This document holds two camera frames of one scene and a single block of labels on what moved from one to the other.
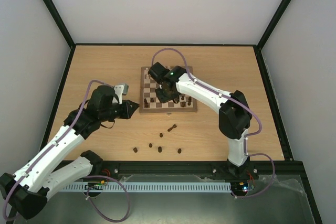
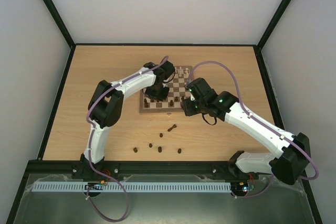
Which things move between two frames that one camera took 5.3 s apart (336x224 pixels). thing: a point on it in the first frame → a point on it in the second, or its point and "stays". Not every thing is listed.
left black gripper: [128, 112] → [161, 97]
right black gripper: [163, 95] → [187, 107]
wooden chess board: [149, 102] stays
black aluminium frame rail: [285, 168] stays
